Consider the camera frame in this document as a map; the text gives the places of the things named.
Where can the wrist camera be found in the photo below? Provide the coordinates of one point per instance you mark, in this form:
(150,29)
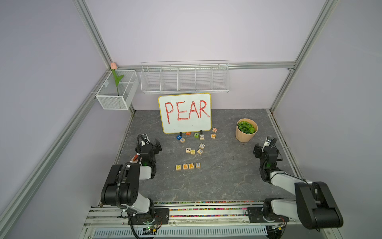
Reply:
(268,141)
(144,138)

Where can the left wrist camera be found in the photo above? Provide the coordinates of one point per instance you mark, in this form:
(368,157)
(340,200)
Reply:
(144,138)

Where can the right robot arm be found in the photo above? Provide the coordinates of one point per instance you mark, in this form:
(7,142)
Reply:
(314,205)

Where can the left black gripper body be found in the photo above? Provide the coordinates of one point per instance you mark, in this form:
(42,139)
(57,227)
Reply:
(155,149)

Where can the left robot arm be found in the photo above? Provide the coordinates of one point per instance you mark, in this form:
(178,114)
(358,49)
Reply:
(121,188)

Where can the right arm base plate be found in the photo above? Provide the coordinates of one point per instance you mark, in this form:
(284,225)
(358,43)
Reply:
(258,215)

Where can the tan pot with green plant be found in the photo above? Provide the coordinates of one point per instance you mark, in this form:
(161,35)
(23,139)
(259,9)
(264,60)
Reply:
(245,130)

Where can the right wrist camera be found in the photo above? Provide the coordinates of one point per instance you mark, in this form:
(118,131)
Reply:
(268,141)

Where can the long white wire shelf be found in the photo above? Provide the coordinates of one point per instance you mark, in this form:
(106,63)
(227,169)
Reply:
(178,77)

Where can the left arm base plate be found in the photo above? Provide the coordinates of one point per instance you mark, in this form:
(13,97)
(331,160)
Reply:
(156,216)

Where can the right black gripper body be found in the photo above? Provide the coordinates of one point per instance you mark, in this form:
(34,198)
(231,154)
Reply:
(258,150)

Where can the whiteboard with red PEAR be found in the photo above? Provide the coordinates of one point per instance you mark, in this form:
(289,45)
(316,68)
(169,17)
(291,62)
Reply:
(186,112)

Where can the pink artificial tulip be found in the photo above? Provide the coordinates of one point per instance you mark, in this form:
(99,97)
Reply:
(117,78)

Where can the small white wire basket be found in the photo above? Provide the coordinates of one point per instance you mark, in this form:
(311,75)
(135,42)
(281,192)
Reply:
(107,94)

